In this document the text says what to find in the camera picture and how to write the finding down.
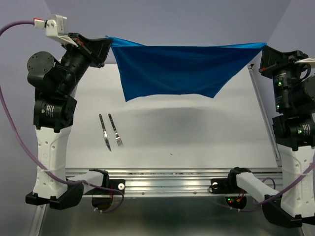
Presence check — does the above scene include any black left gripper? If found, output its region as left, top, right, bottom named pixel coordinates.
left=59, top=31, right=113, bottom=94

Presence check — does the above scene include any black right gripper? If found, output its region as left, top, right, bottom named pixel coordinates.
left=261, top=44, right=315, bottom=113

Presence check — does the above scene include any blue satin napkin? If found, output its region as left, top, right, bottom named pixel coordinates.
left=111, top=37, right=266, bottom=102

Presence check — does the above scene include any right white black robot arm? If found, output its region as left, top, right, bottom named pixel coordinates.
left=226, top=46, right=315, bottom=228

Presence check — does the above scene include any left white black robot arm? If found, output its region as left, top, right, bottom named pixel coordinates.
left=26, top=33, right=113, bottom=210

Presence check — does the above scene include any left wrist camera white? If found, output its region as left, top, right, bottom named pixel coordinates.
left=33, top=15, right=78, bottom=47

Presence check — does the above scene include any silver knife black handle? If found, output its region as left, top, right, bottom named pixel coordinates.
left=99, top=114, right=111, bottom=151

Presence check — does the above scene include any silver fork black handle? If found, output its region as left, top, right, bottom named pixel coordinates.
left=108, top=114, right=123, bottom=147

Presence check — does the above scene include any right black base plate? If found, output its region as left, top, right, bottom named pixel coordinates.
left=208, top=178, right=238, bottom=194

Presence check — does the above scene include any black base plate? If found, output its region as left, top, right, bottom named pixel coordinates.
left=208, top=178, right=238, bottom=194
left=106, top=179, right=126, bottom=196

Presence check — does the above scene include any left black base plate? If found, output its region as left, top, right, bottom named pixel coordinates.
left=106, top=179, right=126, bottom=196

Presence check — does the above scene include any aluminium frame rail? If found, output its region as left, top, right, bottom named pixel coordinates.
left=29, top=63, right=306, bottom=236

